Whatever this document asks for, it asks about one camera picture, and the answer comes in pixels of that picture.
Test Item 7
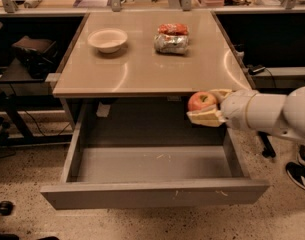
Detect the black chair caster wheel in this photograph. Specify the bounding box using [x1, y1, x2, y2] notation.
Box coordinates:
[0, 201, 14, 216]

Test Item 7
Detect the black and white sneaker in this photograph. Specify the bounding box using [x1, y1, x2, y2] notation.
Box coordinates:
[285, 162, 305, 190]

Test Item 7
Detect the black table leg stand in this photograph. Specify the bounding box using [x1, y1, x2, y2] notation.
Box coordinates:
[258, 132, 276, 158]

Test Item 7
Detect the open grey top drawer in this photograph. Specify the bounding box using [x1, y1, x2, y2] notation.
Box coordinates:
[41, 103, 269, 210]

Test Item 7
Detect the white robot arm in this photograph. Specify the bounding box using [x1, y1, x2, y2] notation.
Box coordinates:
[187, 87, 305, 145]

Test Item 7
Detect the red apple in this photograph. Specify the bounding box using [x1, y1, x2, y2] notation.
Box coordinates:
[188, 92, 217, 111]

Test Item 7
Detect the grey drawer cabinet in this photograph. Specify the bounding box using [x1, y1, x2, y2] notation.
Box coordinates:
[52, 10, 255, 148]

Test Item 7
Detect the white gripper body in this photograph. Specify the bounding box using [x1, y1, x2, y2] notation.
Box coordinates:
[220, 90, 258, 130]

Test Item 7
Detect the white bowl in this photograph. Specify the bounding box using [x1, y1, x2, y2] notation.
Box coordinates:
[87, 28, 128, 54]

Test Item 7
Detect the silver crumpled chip bag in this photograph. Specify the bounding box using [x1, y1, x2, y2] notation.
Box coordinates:
[154, 34, 189, 55]

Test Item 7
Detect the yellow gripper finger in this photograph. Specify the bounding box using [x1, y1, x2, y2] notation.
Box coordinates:
[187, 105, 225, 127]
[210, 89, 233, 103]

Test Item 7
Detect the black power adapter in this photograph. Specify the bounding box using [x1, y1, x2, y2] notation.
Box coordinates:
[248, 65, 265, 75]

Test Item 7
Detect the red snack bag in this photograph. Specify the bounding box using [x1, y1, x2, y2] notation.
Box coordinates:
[158, 23, 189, 35]

